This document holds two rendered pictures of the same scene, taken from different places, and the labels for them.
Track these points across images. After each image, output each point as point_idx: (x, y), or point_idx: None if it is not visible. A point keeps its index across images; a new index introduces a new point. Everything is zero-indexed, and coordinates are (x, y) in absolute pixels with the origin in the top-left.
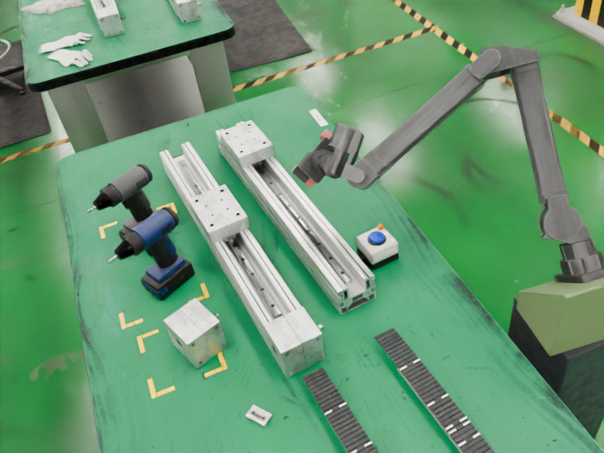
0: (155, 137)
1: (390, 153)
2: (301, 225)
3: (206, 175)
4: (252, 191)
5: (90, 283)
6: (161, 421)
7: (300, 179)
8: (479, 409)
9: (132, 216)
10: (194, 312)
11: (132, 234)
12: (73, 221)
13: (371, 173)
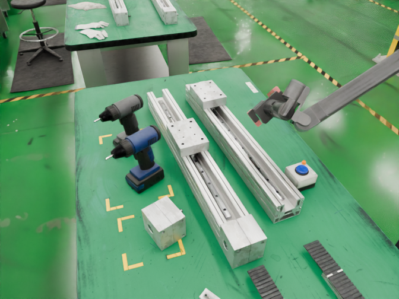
0: (143, 85)
1: (331, 106)
2: (244, 153)
3: (178, 111)
4: (207, 127)
5: (87, 174)
6: (130, 290)
7: (253, 119)
8: None
9: (124, 131)
10: (165, 206)
11: (126, 140)
12: (81, 130)
13: (315, 119)
